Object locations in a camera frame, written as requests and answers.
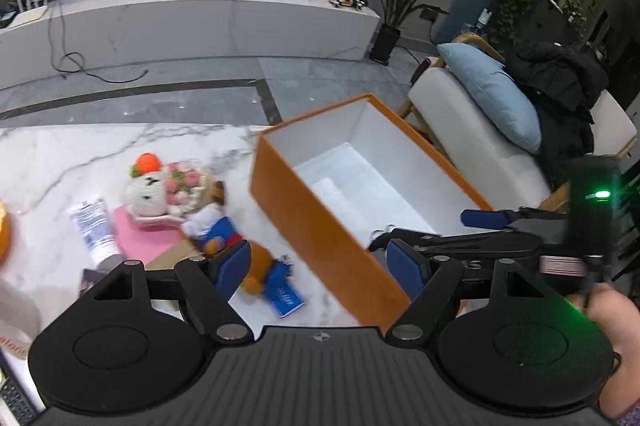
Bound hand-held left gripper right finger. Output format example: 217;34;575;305
385;239;551;350

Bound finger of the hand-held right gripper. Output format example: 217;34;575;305
369;226;568;260
460;206;570;234

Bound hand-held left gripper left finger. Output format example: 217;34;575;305
85;240;253;344

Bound orange storage box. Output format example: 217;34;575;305
249;93;496;327

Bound white crochet bunny with bouquet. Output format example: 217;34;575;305
124;152;226;232

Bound person's right hand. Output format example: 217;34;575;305
569;281;640;422

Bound brown plush bear blue clothes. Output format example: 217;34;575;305
180;179;277;295

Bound small blue box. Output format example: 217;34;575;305
262;257;307;318

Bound brown cardboard piece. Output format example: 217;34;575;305
145;239;211;270

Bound white armchair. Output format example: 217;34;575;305
397;33;639;213

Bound pink paper sheet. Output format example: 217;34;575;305
111;206;187;260

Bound light blue pillow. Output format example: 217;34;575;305
437;42;544;154

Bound black jacket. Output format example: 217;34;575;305
506;40;612;191

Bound white cream tube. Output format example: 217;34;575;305
67;196;126;275

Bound potted plant black pot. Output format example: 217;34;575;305
366;0;464;67

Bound white plastic bag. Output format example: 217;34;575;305
0;276;44;360

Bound orange bowl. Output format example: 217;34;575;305
0;201;12;268

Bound long white cabinet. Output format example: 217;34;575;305
0;0;382;93

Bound white router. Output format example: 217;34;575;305
9;0;51;28

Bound black cable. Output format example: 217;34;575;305
47;0;149;83

